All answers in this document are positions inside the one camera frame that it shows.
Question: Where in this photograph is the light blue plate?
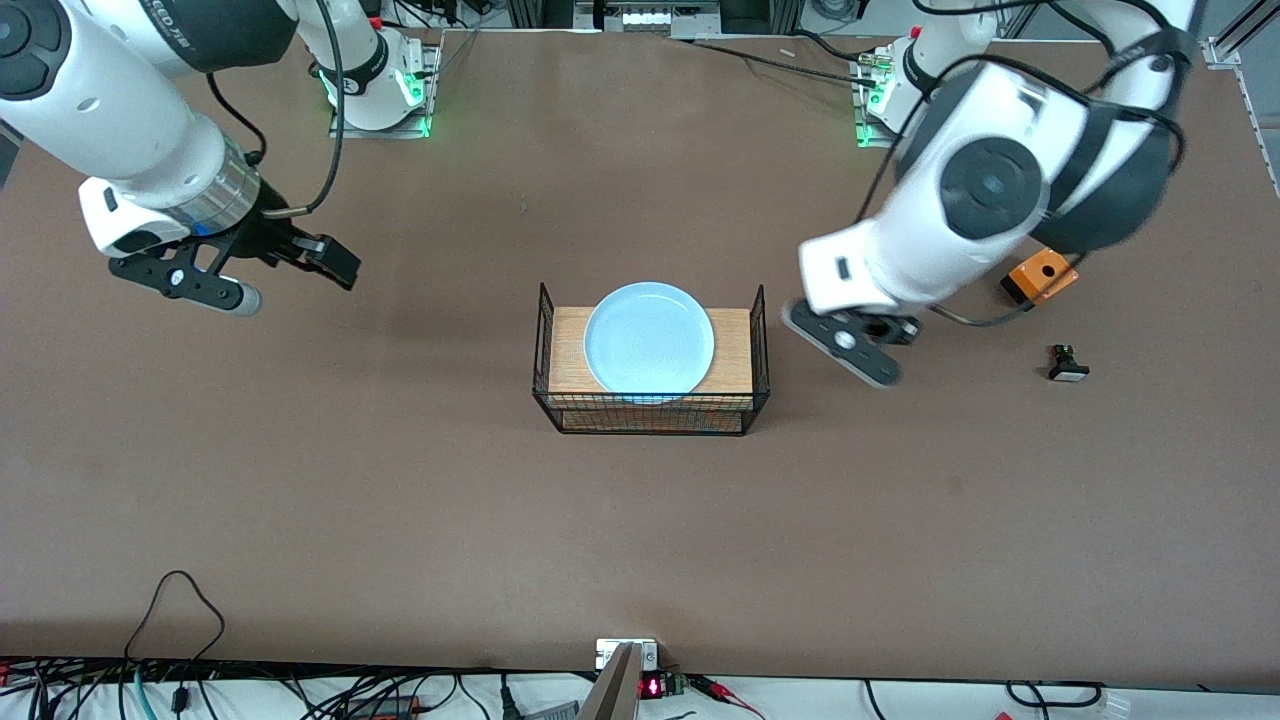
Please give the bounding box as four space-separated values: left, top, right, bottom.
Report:
583 281 717 405

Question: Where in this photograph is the black square pushbutton white cap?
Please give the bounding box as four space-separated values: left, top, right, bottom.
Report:
1046 343 1091 384

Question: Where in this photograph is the wooden shelf board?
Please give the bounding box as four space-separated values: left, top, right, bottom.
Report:
548 306 754 396

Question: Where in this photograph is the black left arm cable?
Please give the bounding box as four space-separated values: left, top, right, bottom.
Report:
855 0 1196 331

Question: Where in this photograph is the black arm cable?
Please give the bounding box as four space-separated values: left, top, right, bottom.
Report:
262 0 346 219
855 0 1196 331

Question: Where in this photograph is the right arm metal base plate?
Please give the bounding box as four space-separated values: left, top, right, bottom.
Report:
328 45 441 140

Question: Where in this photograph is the orange switch enclosure box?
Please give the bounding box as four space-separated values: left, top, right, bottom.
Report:
1001 249 1082 308

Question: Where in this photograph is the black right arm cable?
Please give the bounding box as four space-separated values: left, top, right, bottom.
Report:
262 0 346 219

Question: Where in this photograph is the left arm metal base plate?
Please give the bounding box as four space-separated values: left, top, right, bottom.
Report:
850 50 906 151

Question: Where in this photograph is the black wire rack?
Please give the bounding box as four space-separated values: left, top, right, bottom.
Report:
531 282 772 438

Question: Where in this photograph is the long black table cable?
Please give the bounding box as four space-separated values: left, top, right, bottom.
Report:
672 36 883 89

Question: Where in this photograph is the thin black looped cable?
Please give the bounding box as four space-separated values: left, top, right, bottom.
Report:
124 570 227 666

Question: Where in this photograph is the metal frame white connector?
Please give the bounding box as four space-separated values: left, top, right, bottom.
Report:
575 0 721 36

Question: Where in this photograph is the red probe wire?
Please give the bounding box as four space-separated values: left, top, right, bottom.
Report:
690 675 769 720

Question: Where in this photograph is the aluminium frame rail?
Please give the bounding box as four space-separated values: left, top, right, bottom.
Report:
1205 0 1280 196

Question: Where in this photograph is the white metal bracket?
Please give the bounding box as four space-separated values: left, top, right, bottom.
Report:
596 638 660 671

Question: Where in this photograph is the grey camera pole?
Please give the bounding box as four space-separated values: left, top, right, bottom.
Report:
578 642 643 720

